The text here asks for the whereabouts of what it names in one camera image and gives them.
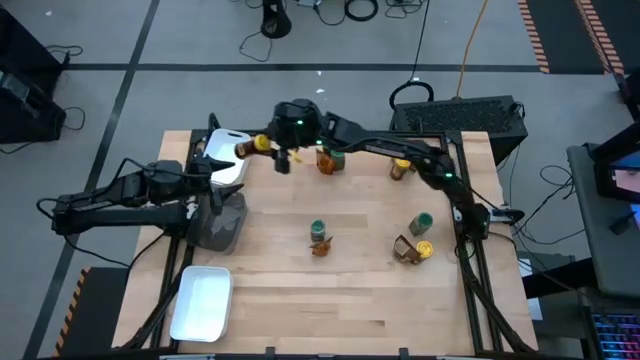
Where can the large white bin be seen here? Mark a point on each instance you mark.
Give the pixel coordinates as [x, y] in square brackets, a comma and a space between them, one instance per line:
[202, 305]

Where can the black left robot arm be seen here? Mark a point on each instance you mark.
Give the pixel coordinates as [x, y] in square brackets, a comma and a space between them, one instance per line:
[125, 216]

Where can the dark grey translucent bin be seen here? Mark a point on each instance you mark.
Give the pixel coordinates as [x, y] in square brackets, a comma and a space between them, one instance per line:
[227, 227]

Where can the small white tray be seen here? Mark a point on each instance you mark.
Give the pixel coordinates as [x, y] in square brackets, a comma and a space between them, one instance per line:
[225, 145]

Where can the grey desk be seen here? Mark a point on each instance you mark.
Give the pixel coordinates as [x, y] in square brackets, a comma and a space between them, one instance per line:
[600, 250]

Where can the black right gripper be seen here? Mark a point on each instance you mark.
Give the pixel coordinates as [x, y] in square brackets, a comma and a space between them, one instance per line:
[295, 122]

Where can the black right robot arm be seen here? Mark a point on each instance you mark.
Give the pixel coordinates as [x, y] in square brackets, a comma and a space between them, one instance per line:
[385, 145]

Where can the black equipment case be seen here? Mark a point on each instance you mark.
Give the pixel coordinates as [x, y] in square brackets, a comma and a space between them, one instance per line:
[25, 115]

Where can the backlit keyboard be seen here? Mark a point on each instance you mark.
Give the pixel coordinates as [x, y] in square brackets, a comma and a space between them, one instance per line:
[617, 337]

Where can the black floor stand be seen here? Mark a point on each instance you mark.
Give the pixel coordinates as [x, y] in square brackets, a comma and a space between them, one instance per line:
[275, 22]

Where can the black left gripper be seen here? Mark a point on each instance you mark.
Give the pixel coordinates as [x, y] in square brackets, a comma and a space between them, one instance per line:
[205, 175]

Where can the black computer monitor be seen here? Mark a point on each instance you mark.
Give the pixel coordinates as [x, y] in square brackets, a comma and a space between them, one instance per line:
[620, 170]

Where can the black perforated computer case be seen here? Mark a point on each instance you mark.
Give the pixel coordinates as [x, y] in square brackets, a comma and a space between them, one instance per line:
[460, 117]

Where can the yellow-lid spice jar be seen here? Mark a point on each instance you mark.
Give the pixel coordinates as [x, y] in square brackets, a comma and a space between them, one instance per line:
[425, 249]
[398, 170]
[247, 148]

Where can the small black desk object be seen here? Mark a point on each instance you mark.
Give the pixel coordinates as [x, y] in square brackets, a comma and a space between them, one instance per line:
[622, 223]

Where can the black mat orange stripes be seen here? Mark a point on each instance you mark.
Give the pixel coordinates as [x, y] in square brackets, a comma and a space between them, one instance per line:
[100, 315]
[565, 30]

